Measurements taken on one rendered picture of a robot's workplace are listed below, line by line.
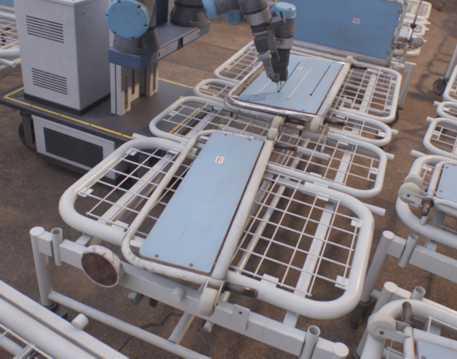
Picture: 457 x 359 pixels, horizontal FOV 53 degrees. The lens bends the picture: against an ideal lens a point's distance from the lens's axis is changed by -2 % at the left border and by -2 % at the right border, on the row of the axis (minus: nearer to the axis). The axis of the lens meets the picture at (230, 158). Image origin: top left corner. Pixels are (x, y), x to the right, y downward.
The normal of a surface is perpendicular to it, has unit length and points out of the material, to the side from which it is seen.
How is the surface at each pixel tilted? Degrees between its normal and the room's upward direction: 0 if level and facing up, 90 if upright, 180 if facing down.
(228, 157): 1
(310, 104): 5
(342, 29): 90
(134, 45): 70
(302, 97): 5
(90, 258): 90
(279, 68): 99
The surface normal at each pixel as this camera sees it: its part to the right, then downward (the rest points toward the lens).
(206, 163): 0.09, -0.84
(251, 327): -0.36, 0.46
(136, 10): 0.00, 0.60
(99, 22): 0.92, 0.29
